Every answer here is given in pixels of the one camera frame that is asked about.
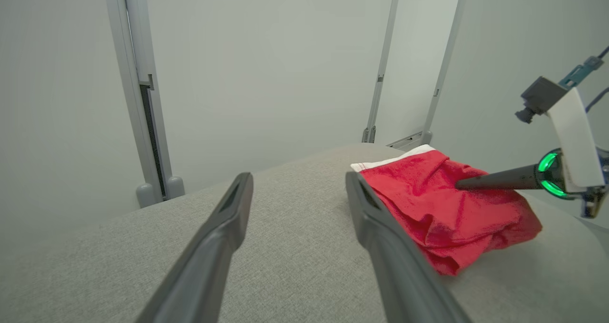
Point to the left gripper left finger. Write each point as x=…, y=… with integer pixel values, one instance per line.
x=209, y=256

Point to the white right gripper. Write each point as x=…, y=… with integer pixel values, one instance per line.
x=575, y=142

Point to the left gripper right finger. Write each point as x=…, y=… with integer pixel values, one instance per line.
x=399, y=275

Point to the small red white-banded garment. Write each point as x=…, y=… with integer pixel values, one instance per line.
x=452, y=218

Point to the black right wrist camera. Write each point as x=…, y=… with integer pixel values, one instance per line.
x=540, y=97

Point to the grey metal floor rail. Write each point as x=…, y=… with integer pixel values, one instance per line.
x=404, y=141

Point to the slim grey partition post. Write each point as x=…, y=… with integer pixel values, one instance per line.
x=380, y=78
x=441, y=75

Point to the grey partition post with feet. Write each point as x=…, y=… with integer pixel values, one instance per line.
x=138, y=52

